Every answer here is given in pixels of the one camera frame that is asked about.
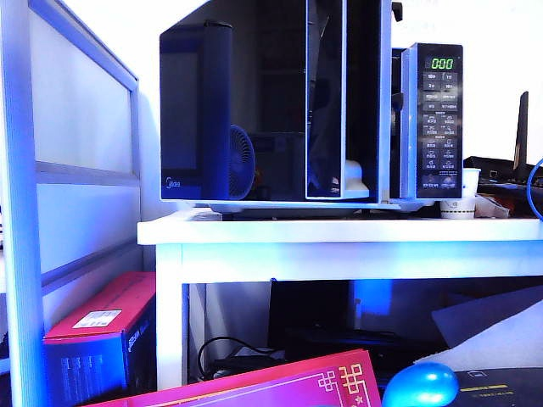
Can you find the red and blue carton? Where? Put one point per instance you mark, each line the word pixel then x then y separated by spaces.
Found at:
pixel 95 322

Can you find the black paper shredder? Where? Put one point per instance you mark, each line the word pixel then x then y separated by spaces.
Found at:
pixel 500 390

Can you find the grey-framed partition panel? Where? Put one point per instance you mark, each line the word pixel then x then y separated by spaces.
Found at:
pixel 85 106

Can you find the white table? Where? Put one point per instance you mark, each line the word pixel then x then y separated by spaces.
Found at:
pixel 339 258

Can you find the black router with antenna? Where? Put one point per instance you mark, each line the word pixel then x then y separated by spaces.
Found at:
pixel 499 169

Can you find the pink patterned flat box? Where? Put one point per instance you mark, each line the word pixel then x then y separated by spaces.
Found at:
pixel 275 386

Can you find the white patterned paper cup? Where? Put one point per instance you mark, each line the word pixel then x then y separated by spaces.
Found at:
pixel 459 208

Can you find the black glass microwave door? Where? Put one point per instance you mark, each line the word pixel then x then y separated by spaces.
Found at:
pixel 271 106

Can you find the white foam sheet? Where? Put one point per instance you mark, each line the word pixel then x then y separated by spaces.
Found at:
pixel 500 339

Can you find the crumpled paper packaging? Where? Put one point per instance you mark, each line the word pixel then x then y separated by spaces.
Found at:
pixel 491 207

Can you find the glossy blue egg-shaped object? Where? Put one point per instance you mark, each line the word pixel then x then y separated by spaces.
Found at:
pixel 421 386

